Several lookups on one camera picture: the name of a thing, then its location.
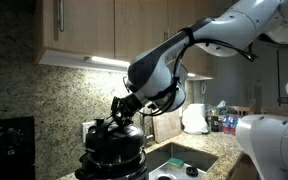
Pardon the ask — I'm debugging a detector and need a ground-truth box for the steel cabinet handle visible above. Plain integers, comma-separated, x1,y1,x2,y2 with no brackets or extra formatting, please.
57,0,65,33
163,27,170,42

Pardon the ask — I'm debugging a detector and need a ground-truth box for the white wall outlet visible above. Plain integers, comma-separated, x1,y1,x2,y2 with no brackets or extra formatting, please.
81,121,96,144

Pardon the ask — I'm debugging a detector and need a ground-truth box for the white paper towel roll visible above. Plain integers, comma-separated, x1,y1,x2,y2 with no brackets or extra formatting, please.
187,103,208,118

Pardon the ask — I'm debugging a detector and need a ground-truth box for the black rice cooker lid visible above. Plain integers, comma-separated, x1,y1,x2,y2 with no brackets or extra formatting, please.
84,118,146,164

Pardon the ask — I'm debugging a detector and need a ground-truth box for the wooden cabinet door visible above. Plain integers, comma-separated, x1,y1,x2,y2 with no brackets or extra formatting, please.
114,0,169,63
167,0,218,78
42,0,115,59

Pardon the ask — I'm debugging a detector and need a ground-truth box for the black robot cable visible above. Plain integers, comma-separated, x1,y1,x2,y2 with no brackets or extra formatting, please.
122,28,259,118

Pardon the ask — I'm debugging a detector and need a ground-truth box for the under cabinet light strip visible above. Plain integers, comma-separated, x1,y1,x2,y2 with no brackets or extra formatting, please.
83,55,132,72

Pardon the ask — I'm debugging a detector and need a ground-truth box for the wooden base cabinet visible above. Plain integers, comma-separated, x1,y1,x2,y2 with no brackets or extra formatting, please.
228,156,252,180

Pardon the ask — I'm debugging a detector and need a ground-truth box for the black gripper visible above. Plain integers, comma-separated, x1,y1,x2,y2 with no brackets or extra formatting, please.
110,92,144,127

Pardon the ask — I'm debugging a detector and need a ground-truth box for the steel kitchen sink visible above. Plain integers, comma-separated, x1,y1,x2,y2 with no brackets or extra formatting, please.
143,142,219,180

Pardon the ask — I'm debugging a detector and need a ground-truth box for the steel rice cooker base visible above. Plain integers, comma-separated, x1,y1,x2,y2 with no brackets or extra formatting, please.
74,151,149,180

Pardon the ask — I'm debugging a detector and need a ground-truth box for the green sponge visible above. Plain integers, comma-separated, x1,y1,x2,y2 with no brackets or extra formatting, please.
166,157,185,169

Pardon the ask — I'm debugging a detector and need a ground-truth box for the wooden chair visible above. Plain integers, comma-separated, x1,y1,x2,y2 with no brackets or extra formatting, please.
229,105,252,117

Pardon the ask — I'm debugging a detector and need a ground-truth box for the black bottle white print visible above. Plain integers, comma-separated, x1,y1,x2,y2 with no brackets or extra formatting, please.
211,114,221,133

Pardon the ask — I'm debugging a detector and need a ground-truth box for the black kitchen stove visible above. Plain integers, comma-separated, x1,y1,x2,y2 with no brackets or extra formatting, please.
0,116,36,180

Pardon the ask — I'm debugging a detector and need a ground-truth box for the black sink strainer plug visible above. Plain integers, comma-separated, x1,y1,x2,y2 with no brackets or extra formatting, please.
185,166,199,177

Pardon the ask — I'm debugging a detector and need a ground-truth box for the colourful tissue box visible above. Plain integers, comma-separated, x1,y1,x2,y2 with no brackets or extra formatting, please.
215,99,231,116

